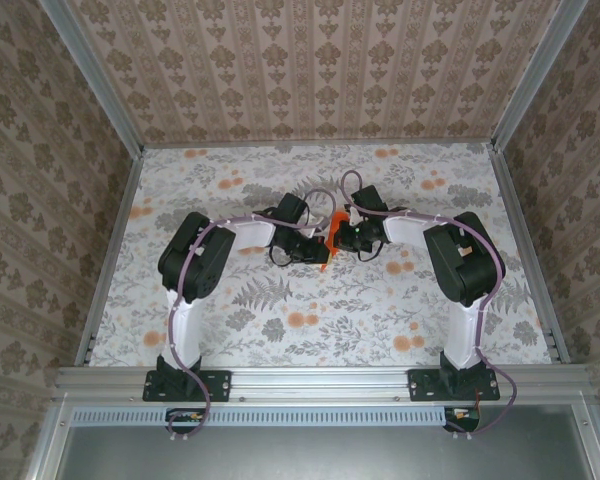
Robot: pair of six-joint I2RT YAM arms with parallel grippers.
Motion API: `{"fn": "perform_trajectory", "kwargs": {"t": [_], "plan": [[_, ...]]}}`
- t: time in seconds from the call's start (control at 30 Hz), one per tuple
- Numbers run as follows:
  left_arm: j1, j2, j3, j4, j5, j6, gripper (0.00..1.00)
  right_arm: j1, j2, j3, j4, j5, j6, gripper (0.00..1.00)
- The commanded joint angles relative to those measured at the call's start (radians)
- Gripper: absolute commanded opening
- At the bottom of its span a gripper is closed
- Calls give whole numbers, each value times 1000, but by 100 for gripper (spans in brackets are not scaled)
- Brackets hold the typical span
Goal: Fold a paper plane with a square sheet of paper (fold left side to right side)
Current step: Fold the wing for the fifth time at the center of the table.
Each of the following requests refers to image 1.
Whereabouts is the orange square paper sheet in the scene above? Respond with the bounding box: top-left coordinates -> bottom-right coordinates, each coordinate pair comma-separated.
318,211 -> 354,274

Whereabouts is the grey metal sheet panel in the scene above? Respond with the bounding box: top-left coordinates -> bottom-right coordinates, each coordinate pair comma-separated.
54,424 -> 599,480

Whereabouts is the floral patterned table cover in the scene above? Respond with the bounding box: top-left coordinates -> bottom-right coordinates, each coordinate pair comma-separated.
87,143 -> 556,369

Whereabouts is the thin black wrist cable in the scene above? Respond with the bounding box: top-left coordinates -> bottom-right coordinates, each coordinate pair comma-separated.
356,243 -> 385,265
267,245 -> 297,270

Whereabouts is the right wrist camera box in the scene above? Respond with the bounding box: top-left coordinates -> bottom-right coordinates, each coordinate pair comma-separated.
349,184 -> 389,219

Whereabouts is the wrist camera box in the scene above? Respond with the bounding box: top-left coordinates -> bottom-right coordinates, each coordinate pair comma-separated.
277,193 -> 326,237
349,184 -> 389,219

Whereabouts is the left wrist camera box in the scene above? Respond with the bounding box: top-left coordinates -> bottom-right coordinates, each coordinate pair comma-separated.
277,193 -> 326,237

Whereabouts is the thin aluminium table edge rail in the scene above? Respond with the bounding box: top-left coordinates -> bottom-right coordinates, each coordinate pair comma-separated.
142,141 -> 496,150

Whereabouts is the wide aluminium mounting rail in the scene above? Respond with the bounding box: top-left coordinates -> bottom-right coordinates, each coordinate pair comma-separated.
54,364 -> 592,401

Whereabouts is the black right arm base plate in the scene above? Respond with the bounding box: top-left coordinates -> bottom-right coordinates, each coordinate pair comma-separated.
408,367 -> 501,402

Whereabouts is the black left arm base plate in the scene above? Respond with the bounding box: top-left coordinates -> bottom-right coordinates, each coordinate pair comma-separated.
142,368 -> 232,403

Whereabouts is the aluminium side rail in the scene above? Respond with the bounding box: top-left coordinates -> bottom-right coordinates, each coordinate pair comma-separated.
489,144 -> 572,365
73,148 -> 146,366

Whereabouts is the grey slotted cable duct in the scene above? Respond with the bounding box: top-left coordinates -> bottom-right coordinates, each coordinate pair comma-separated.
72,405 -> 449,427

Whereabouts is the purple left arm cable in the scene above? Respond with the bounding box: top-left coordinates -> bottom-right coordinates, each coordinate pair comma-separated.
165,187 -> 338,444

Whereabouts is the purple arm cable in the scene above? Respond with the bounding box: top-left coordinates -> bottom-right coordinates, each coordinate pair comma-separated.
165,187 -> 338,444
340,170 -> 519,441

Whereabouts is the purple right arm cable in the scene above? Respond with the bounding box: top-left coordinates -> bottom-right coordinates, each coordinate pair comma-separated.
340,170 -> 519,441

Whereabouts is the aluminium frame post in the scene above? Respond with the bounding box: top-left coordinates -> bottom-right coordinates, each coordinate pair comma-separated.
489,0 -> 590,151
38,0 -> 146,154

